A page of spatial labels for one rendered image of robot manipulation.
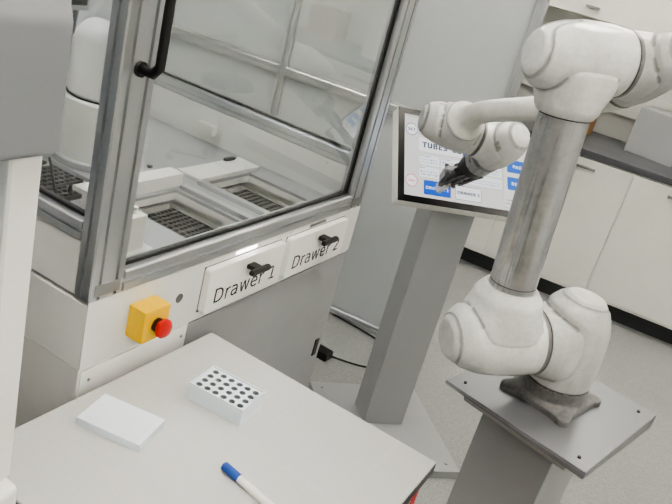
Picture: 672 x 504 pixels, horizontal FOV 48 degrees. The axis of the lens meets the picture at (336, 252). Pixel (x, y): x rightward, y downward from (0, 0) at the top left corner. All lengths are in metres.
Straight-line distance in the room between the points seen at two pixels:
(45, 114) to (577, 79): 0.97
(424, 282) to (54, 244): 1.46
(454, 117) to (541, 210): 0.47
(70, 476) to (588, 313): 1.08
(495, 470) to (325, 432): 0.54
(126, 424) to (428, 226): 1.38
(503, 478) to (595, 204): 2.74
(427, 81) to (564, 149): 1.73
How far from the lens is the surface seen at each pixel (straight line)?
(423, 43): 3.19
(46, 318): 1.50
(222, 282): 1.67
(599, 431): 1.83
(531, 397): 1.81
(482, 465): 1.92
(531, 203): 1.54
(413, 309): 2.62
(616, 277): 4.53
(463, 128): 1.91
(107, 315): 1.45
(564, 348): 1.70
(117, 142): 1.29
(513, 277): 1.59
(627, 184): 4.40
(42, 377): 1.57
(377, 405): 2.81
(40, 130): 0.82
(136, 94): 1.28
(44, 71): 0.80
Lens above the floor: 1.65
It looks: 23 degrees down
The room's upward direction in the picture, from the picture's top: 16 degrees clockwise
